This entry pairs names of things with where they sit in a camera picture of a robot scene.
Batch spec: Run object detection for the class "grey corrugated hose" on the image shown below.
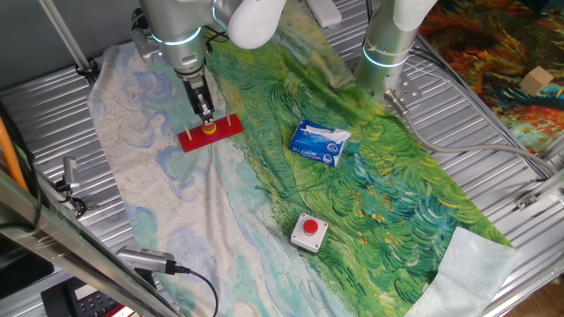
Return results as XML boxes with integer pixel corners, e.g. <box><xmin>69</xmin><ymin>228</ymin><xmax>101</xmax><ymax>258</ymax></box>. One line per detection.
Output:
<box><xmin>382</xmin><ymin>88</ymin><xmax>561</xmax><ymax>177</ymax></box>

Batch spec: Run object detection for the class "black camera cable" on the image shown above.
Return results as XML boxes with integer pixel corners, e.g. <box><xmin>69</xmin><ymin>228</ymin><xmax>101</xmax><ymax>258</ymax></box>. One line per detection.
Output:
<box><xmin>174</xmin><ymin>263</ymin><xmax>220</xmax><ymax>317</ymax></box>

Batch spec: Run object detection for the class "green blue painted cloth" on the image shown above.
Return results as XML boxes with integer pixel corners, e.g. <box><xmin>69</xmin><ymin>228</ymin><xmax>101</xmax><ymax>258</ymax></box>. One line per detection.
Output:
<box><xmin>86</xmin><ymin>0</ymin><xmax>524</xmax><ymax>317</ymax></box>

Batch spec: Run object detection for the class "metal corner bracket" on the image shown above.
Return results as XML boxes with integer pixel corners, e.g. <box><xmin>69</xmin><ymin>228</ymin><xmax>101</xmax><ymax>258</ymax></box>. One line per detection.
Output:
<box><xmin>514</xmin><ymin>191</ymin><xmax>539</xmax><ymax>211</ymax></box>

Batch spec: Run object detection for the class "grey emergency stop button box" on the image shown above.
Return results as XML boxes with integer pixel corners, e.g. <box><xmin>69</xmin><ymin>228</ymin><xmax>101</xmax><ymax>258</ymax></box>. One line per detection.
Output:
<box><xmin>289</xmin><ymin>212</ymin><xmax>330</xmax><ymax>254</ymax></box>

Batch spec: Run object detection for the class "orange painted cloth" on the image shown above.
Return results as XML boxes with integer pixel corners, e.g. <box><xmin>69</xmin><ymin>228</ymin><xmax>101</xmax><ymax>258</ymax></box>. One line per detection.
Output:
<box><xmin>417</xmin><ymin>0</ymin><xmax>564</xmax><ymax>155</ymax></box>

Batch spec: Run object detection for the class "aluminium frame bar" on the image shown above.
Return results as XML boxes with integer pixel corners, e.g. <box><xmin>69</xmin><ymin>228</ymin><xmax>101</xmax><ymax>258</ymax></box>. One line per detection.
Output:
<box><xmin>0</xmin><ymin>169</ymin><xmax>184</xmax><ymax>317</ymax></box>

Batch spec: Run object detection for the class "blue tissue pack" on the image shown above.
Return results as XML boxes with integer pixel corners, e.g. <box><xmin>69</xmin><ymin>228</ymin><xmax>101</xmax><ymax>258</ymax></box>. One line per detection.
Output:
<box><xmin>288</xmin><ymin>119</ymin><xmax>353</xmax><ymax>168</ymax></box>

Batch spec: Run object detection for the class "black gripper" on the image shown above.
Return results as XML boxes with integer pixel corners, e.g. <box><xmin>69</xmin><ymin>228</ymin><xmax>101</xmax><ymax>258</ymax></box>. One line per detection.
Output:
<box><xmin>178</xmin><ymin>66</ymin><xmax>217</xmax><ymax>128</ymax></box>

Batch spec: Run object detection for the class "wooden cube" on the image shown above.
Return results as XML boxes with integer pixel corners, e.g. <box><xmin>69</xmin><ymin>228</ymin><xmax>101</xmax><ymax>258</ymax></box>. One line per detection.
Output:
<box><xmin>518</xmin><ymin>65</ymin><xmax>555</xmax><ymax>97</ymax></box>

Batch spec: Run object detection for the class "orange cable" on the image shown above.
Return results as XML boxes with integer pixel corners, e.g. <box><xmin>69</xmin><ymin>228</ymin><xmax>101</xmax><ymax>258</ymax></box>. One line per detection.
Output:
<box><xmin>0</xmin><ymin>127</ymin><xmax>30</xmax><ymax>194</ymax></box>

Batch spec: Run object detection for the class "black desk telephone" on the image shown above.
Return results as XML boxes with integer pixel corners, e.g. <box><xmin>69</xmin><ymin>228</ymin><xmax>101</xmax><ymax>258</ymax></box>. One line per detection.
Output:
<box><xmin>40</xmin><ymin>276</ymin><xmax>133</xmax><ymax>317</ymax></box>

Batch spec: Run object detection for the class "white power strip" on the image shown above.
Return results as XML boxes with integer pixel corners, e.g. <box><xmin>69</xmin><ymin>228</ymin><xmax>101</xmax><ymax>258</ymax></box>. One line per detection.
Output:
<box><xmin>305</xmin><ymin>0</ymin><xmax>344</xmax><ymax>29</ymax></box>

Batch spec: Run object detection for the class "thin aluminium pole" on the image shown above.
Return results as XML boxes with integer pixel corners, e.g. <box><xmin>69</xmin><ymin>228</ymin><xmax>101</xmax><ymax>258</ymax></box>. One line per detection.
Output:
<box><xmin>37</xmin><ymin>0</ymin><xmax>99</xmax><ymax>85</ymax></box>

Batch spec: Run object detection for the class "small grey camera on mount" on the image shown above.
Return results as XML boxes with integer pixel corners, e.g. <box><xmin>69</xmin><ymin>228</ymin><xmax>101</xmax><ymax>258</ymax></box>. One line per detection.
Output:
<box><xmin>55</xmin><ymin>155</ymin><xmax>89</xmax><ymax>217</ymax></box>

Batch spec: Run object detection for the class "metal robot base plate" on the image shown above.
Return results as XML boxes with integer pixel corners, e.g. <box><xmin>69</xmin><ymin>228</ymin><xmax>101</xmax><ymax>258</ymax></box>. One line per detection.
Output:
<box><xmin>382</xmin><ymin>70</ymin><xmax>425</xmax><ymax>109</ymax></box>

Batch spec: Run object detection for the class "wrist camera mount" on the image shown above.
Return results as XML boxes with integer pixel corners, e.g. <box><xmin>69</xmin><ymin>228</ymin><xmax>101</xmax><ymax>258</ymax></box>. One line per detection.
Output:
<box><xmin>130</xmin><ymin>7</ymin><xmax>162</xmax><ymax>62</ymax></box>

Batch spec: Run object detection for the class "silver ribbed camera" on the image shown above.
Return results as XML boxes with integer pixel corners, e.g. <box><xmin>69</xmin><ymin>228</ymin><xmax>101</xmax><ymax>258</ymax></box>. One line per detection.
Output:
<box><xmin>115</xmin><ymin>245</ymin><xmax>191</xmax><ymax>276</ymax></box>

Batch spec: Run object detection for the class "red Hanoi base with pegs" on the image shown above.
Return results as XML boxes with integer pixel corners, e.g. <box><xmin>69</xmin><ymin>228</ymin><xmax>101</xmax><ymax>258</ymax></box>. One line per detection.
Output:
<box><xmin>176</xmin><ymin>113</ymin><xmax>245</xmax><ymax>154</ymax></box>

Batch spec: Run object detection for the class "black monitor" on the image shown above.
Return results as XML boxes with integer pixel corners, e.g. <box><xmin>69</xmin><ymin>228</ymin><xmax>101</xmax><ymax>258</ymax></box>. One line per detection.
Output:
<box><xmin>0</xmin><ymin>235</ymin><xmax>56</xmax><ymax>301</ymax></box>

